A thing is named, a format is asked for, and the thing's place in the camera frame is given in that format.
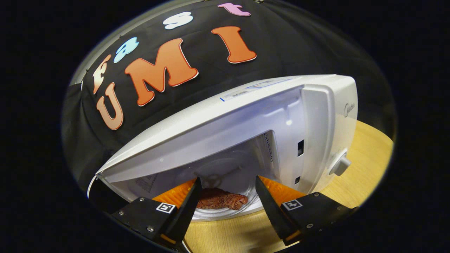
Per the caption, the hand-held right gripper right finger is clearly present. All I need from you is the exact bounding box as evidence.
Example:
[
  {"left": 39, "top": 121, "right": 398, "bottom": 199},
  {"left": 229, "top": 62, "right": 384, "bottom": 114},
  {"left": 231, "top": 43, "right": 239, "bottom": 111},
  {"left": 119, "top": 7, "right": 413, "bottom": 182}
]
[{"left": 255, "top": 176, "right": 359, "bottom": 246}]

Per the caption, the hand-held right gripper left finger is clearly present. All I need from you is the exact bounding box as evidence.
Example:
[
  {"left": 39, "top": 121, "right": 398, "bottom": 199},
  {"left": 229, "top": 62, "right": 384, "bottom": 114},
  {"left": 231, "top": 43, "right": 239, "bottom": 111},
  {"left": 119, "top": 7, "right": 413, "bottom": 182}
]
[{"left": 111, "top": 177, "right": 203, "bottom": 246}]

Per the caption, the brown meat piece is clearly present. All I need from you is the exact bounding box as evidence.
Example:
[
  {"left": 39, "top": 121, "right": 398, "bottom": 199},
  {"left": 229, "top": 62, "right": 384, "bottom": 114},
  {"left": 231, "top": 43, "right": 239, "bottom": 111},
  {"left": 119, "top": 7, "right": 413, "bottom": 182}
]
[{"left": 196, "top": 187, "right": 249, "bottom": 210}]

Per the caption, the white microwave oven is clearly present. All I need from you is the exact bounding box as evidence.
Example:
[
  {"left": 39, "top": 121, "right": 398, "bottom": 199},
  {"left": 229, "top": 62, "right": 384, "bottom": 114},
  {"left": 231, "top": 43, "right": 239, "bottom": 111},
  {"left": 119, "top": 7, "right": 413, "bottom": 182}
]
[{"left": 87, "top": 74, "right": 359, "bottom": 222}]

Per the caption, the glass turntable plate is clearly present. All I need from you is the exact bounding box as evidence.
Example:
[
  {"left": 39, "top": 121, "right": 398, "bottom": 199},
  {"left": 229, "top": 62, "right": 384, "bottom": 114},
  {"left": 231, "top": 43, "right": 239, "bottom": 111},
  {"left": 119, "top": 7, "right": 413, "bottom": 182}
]
[{"left": 190, "top": 156, "right": 266, "bottom": 222}]

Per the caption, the black backdrop cloth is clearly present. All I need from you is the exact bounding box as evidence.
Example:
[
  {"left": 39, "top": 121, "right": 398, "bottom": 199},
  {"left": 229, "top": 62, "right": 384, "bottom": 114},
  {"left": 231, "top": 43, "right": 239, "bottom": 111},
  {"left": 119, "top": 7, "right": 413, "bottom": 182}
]
[{"left": 62, "top": 0, "right": 396, "bottom": 190}]

